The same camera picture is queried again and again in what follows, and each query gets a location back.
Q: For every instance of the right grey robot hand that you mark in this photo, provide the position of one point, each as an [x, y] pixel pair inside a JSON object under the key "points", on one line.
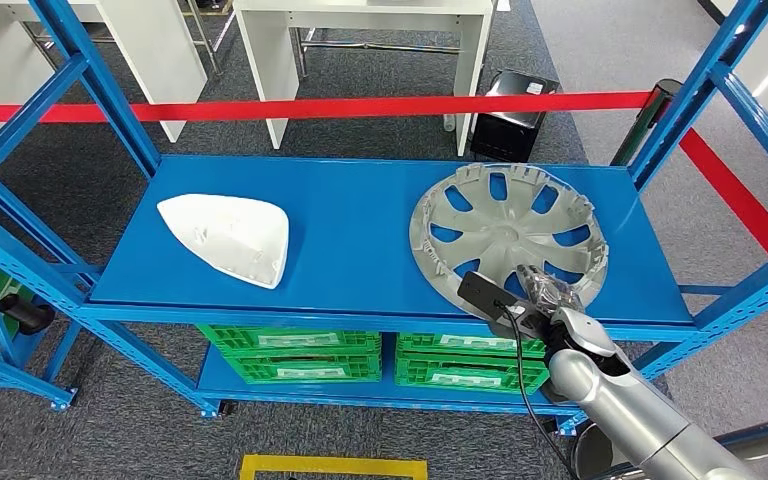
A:
{"points": [[550, 295]]}

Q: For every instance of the grey plastic wheel hubcap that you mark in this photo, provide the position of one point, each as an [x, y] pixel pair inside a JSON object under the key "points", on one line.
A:
{"points": [[510, 232]]}

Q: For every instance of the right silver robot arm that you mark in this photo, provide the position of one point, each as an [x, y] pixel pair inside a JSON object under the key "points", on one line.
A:
{"points": [[622, 397]]}

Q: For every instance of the blue metal shelf rack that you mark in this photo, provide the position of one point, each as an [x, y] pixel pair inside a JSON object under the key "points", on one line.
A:
{"points": [[59, 397], [357, 232]]}

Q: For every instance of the black box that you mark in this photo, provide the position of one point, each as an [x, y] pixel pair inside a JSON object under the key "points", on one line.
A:
{"points": [[510, 132]]}

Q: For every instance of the red barrier belt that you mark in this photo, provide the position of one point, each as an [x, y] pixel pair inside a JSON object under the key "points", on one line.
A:
{"points": [[357, 106], [735, 192]]}

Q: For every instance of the yellow floor tape square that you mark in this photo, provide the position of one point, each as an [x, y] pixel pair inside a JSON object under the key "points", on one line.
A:
{"points": [[331, 466]]}

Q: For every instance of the white plastic mirror cover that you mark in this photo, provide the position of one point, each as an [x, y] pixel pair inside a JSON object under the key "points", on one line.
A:
{"points": [[225, 235]]}

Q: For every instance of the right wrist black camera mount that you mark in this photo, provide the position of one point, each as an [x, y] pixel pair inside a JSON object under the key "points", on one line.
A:
{"points": [[483, 291]]}

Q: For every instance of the black-topped stanchion post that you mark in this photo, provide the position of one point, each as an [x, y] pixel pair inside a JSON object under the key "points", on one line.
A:
{"points": [[649, 109]]}

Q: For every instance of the chrome tube frame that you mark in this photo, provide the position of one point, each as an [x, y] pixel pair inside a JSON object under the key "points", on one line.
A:
{"points": [[377, 46], [204, 40]]}

